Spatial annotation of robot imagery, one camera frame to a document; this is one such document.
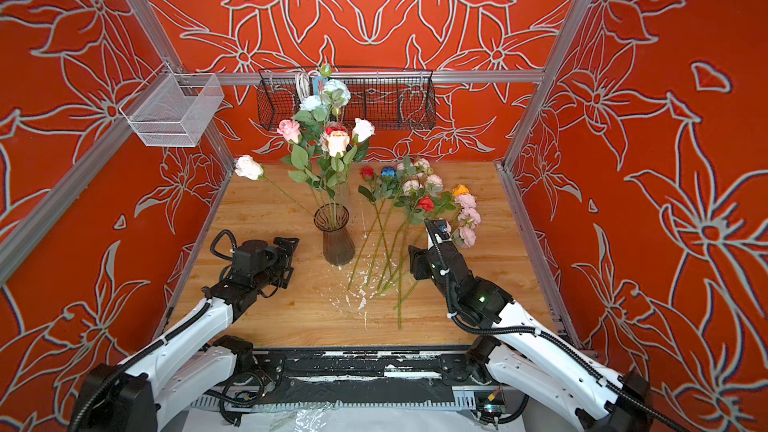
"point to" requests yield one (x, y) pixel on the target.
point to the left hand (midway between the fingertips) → (299, 248)
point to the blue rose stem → (389, 175)
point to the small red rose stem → (368, 174)
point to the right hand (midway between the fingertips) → (413, 246)
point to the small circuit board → (493, 410)
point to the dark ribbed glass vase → (332, 219)
